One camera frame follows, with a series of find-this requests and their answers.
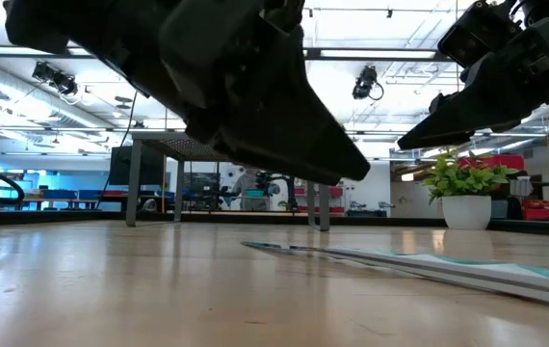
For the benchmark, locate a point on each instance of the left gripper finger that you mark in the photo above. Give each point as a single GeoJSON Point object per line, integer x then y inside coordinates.
{"type": "Point", "coordinates": [294, 130]}

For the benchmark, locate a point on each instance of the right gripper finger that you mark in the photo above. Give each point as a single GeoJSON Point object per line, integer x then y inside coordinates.
{"type": "Point", "coordinates": [467, 111]}

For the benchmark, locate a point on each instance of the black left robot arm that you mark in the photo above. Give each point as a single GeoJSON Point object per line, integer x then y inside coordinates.
{"type": "Point", "coordinates": [62, 24]}

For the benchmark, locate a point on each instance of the black background robot arm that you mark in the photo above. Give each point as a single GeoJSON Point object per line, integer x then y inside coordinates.
{"type": "Point", "coordinates": [265, 180]}

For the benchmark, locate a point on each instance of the red storage bins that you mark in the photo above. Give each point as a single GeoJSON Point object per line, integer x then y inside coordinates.
{"type": "Point", "coordinates": [505, 161]}

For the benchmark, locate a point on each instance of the person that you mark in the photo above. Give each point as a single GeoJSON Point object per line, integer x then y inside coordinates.
{"type": "Point", "coordinates": [245, 185]}

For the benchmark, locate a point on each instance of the teal background bowl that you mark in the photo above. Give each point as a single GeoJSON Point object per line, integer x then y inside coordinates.
{"type": "Point", "coordinates": [255, 193]}

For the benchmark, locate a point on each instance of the green plant in white pot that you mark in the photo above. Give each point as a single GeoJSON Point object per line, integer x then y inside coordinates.
{"type": "Point", "coordinates": [467, 212]}

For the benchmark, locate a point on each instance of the overhead beam with light bars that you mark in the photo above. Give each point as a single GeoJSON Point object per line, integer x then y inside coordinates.
{"type": "Point", "coordinates": [375, 54]}

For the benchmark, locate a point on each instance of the red box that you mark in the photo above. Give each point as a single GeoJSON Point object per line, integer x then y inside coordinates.
{"type": "Point", "coordinates": [539, 211]}

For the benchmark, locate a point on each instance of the black monitor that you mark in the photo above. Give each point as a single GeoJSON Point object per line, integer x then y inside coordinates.
{"type": "Point", "coordinates": [151, 166]}

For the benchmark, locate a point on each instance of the grey perforated metal stand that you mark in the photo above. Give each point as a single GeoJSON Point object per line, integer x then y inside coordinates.
{"type": "Point", "coordinates": [132, 183]}

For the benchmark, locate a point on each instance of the black aluminium table frame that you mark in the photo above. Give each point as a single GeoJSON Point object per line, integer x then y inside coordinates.
{"type": "Point", "coordinates": [534, 226]}

